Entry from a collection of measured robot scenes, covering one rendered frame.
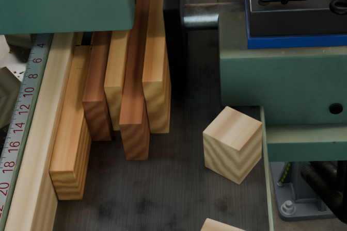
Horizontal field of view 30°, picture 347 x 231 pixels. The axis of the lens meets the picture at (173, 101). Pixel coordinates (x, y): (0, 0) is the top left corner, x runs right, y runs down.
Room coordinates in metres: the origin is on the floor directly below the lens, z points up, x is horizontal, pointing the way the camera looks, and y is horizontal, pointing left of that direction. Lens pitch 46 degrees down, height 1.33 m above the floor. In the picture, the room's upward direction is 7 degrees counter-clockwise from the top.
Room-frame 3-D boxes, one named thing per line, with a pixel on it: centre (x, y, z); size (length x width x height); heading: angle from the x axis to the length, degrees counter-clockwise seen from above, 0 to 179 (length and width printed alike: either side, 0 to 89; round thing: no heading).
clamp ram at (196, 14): (0.47, -0.04, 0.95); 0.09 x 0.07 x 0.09; 173
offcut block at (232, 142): (0.34, -0.04, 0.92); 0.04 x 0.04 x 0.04; 48
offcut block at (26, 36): (0.66, 0.18, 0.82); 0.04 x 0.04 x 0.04; 64
